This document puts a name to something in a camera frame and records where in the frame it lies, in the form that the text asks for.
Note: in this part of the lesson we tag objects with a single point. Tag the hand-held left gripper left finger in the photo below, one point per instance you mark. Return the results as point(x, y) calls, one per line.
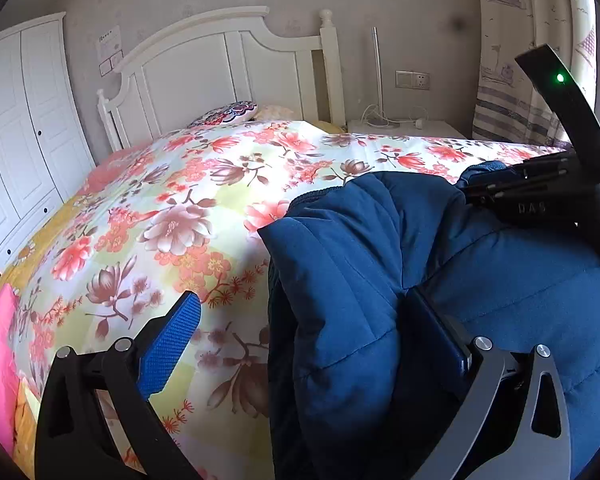
point(172, 340)

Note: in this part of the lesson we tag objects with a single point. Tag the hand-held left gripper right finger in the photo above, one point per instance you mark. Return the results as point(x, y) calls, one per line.
point(442, 335)

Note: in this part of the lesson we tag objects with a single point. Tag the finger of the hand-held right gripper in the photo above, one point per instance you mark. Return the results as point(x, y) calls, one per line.
point(547, 167)
point(510, 186)

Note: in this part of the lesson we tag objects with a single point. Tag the blue puffer jacket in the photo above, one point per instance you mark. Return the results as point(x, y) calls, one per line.
point(355, 270)

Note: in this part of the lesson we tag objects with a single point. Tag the printed curtain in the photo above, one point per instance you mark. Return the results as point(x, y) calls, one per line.
point(510, 60)

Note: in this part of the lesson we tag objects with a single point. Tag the white nightstand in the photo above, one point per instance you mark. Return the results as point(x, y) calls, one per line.
point(405, 130)

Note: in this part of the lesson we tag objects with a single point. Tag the floral quilt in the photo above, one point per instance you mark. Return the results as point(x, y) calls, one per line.
point(180, 210)

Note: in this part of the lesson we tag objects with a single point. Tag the silver desk lamp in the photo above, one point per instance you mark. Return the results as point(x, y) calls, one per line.
point(376, 75)

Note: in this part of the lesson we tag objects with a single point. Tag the yellow pillow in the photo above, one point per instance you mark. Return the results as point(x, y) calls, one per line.
point(330, 127)

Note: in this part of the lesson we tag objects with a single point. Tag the patterned pillow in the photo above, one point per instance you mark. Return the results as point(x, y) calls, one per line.
point(225, 112)

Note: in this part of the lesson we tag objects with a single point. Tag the beige pillow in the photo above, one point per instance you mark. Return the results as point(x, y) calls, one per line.
point(277, 111)

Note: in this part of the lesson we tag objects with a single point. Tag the white wardrobe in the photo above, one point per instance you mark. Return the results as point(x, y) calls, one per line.
point(15, 135)

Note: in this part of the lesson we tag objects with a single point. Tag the white bed headboard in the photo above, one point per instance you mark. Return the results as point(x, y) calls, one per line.
point(205, 70)

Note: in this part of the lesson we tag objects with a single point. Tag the wall socket panel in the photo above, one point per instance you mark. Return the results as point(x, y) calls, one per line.
point(412, 79)

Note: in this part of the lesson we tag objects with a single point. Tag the paper wall notice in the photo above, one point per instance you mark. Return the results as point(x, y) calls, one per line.
point(109, 50)

